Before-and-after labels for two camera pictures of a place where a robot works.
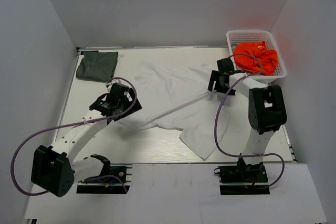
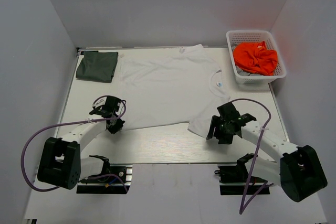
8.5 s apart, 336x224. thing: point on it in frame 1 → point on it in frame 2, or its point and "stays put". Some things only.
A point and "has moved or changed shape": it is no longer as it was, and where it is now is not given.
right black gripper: [215, 76] → [224, 139]
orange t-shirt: [254, 56] stays put
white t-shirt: [175, 94] has moved or changed shape
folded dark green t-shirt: [96, 66] stays put
